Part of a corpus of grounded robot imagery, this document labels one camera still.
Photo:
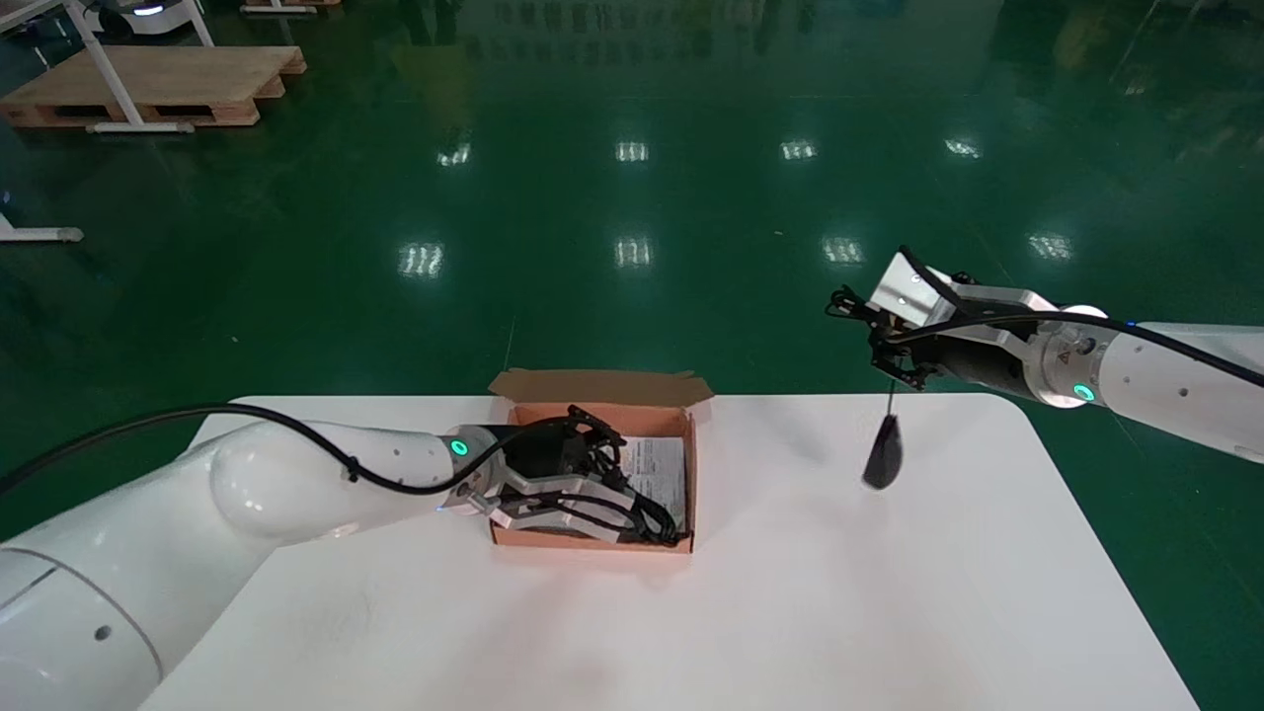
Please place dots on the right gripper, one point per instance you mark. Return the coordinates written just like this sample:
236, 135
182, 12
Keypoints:
987, 346

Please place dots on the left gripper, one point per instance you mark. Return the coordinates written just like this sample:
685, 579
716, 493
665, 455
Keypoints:
538, 459

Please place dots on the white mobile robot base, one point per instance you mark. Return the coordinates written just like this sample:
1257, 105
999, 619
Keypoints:
148, 15

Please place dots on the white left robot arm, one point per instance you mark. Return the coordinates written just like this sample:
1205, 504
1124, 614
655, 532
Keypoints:
148, 573

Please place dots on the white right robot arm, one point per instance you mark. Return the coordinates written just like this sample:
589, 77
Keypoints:
1185, 395

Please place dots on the open brown cardboard box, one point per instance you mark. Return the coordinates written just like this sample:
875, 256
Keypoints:
506, 474

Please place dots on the printed white instruction sheet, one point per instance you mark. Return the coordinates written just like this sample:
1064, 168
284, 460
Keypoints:
664, 474

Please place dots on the small wooden pallet edge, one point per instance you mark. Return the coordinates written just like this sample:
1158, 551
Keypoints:
291, 4

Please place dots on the large wooden pallet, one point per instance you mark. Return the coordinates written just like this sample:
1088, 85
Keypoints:
168, 79

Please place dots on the white metal floor foot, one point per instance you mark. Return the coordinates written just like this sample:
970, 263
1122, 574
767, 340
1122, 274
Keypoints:
39, 234

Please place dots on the white metal table frame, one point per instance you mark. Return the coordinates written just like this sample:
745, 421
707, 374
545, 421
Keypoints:
104, 69

